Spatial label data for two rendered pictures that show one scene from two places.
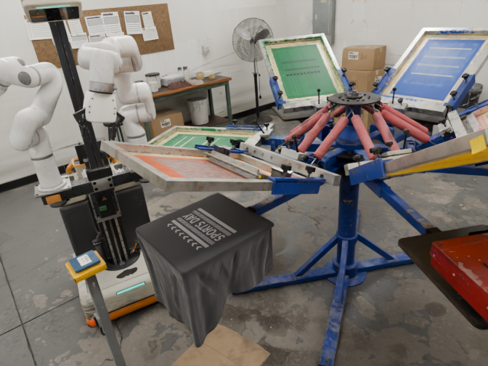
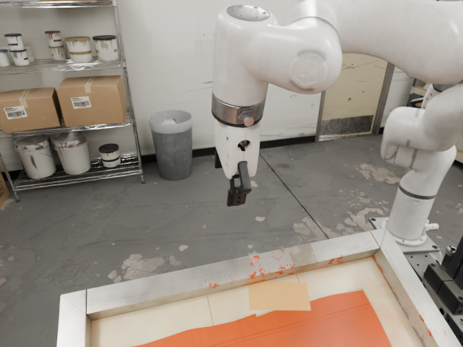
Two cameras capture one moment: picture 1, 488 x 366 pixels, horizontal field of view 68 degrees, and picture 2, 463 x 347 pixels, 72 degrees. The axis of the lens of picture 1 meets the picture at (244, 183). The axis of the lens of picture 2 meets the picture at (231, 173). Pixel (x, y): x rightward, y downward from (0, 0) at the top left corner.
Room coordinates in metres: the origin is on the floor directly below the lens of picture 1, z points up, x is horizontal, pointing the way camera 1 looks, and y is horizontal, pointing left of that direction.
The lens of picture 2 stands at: (1.39, 0.03, 1.78)
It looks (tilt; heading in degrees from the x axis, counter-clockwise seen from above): 30 degrees down; 111
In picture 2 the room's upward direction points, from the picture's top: straight up
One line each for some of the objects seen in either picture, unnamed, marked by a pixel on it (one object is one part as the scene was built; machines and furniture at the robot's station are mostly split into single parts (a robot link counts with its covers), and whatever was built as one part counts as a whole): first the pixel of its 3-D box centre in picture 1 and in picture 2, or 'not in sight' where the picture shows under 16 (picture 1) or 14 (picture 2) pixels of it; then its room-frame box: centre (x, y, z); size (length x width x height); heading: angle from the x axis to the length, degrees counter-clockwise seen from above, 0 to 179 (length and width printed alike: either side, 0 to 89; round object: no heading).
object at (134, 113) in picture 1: (134, 120); not in sight; (1.80, 0.52, 1.37); 0.13 x 0.10 x 0.16; 101
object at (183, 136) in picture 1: (218, 132); not in sight; (2.45, 0.15, 1.05); 1.08 x 0.61 x 0.23; 67
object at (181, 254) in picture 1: (203, 226); not in sight; (1.42, 0.20, 0.95); 0.48 x 0.44 x 0.01; 127
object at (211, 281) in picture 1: (236, 282); not in sight; (1.26, 0.07, 0.74); 0.46 x 0.04 x 0.42; 127
